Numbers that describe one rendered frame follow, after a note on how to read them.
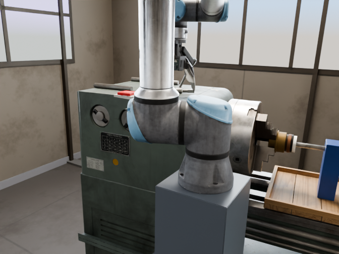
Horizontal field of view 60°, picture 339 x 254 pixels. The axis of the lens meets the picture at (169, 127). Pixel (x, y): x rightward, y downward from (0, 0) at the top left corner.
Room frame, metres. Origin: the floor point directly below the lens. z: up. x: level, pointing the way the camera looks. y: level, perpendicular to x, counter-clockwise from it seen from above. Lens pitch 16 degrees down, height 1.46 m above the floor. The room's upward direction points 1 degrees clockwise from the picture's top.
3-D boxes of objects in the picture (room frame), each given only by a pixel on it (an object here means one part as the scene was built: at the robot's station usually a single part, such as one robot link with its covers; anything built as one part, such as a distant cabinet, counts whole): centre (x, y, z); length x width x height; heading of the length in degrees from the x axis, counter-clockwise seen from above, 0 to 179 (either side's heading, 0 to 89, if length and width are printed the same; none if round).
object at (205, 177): (0.74, -0.10, 1.15); 0.15 x 0.15 x 0.10
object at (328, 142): (1.08, -0.64, 1.00); 0.08 x 0.06 x 0.23; 155
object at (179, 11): (1.10, -0.03, 1.57); 0.11 x 0.11 x 0.08; 83
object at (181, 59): (1.20, -0.02, 1.42); 0.09 x 0.08 x 0.12; 155
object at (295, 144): (1.11, -0.56, 1.08); 0.13 x 0.07 x 0.07; 65
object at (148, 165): (1.37, 0.05, 1.06); 0.59 x 0.48 x 0.39; 65
